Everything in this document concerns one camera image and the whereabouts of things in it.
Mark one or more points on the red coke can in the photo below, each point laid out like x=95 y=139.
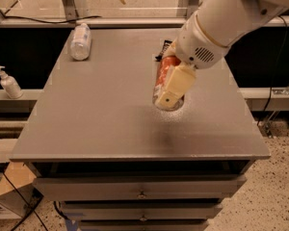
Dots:
x=163 y=99

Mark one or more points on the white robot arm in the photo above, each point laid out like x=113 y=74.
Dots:
x=226 y=21

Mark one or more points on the clear blue plastic bottle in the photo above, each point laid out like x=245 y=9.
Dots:
x=80 y=46

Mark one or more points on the black snack packet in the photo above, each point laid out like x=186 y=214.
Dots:
x=163 y=50

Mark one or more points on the white pump dispenser bottle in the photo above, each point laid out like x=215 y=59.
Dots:
x=9 y=84

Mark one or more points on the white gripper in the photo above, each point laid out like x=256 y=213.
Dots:
x=196 y=45

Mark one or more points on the grey metal bracket left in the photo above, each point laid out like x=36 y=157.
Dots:
x=75 y=9

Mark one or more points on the cardboard box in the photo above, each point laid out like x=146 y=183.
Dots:
x=16 y=191

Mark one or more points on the grey drawer cabinet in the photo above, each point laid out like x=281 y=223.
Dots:
x=114 y=162

